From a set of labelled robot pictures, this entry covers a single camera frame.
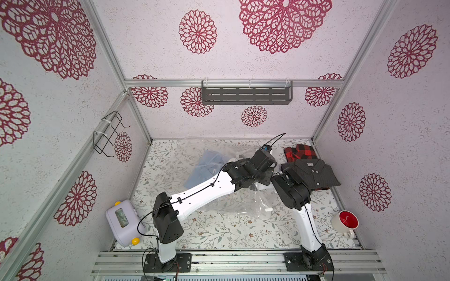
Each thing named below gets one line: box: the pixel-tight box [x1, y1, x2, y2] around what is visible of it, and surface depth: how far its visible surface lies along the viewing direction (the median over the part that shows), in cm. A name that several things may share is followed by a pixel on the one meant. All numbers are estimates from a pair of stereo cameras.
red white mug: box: [331, 210, 360, 240], surface depth 81 cm
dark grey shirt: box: [281, 158, 342, 190], surface depth 99 cm
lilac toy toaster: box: [105, 199, 148, 247], surface depth 78 cm
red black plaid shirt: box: [283, 144, 317, 163], surface depth 112 cm
